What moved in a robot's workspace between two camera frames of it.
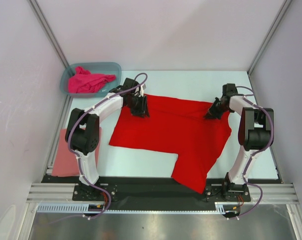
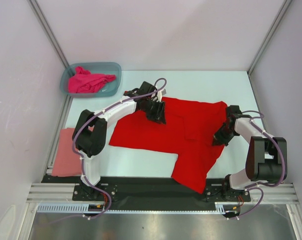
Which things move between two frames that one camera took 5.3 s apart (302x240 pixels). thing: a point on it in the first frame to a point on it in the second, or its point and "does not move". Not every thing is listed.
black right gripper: [211, 113] to [218, 139]
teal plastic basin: [96, 68] does not move
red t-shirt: [177, 127] does not move
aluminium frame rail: [53, 193] does not move
